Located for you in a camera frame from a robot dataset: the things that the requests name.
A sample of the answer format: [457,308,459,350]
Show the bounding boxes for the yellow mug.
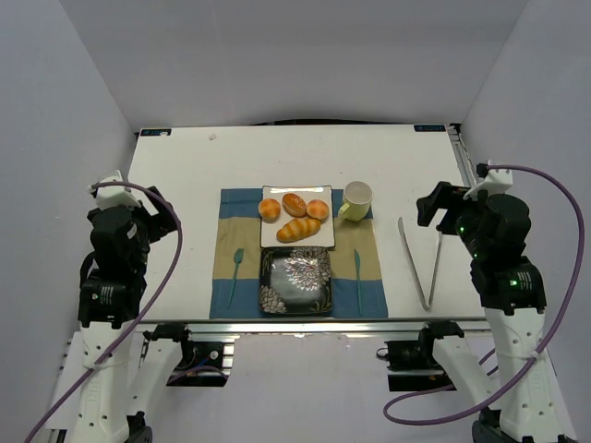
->
[338,181,373,222]

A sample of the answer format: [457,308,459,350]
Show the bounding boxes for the round bread roll left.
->
[258,198,282,223]

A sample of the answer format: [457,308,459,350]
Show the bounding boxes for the teal plastic knife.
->
[354,249,363,316]

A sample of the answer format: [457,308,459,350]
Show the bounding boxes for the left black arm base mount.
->
[140,323,229,388]

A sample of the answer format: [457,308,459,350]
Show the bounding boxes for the long striped bread loaf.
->
[276,218,321,243]

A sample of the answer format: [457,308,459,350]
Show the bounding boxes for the blue corner label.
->
[139,128,172,138]
[413,125,447,132]

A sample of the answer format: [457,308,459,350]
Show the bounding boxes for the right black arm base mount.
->
[376,320,464,392]

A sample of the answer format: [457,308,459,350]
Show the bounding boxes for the aluminium table rail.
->
[138,316,493,336]
[447,123,478,187]

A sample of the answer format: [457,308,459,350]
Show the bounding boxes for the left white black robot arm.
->
[66,179,182,442]

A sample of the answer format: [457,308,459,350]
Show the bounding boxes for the aluminium table front rail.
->
[138,316,493,336]

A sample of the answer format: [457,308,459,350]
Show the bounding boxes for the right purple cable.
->
[382,162,585,425]

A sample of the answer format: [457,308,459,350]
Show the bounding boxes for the blue beige placemat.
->
[209,188,389,318]

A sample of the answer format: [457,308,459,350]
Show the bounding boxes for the oval glazed bread roll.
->
[282,193,307,218]

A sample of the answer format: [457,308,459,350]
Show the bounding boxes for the metal tongs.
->
[397,216,444,311]

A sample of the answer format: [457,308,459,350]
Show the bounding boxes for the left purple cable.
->
[22,182,184,443]

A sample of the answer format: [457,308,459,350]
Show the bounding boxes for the teal plastic fork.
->
[227,247,244,308]

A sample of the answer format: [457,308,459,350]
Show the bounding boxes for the black floral square plate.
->
[259,246,333,317]

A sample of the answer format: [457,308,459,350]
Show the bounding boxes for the round bread roll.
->
[258,198,282,223]
[307,199,330,221]

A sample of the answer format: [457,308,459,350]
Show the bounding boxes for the purple cable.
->
[382,162,585,425]
[22,182,184,443]

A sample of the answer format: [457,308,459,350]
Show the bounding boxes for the right blue corner label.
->
[413,125,447,132]

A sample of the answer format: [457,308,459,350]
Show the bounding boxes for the left blue corner label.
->
[139,128,172,138]

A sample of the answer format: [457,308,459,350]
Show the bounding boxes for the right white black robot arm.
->
[416,182,569,442]

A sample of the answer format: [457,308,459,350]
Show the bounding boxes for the aluminium table right rail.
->
[447,123,478,187]

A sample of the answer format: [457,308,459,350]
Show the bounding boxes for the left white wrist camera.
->
[88,170,140,210]

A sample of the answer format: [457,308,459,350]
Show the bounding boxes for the white square plate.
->
[260,186,335,248]

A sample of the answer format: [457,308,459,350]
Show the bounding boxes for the round bread roll right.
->
[307,199,330,221]

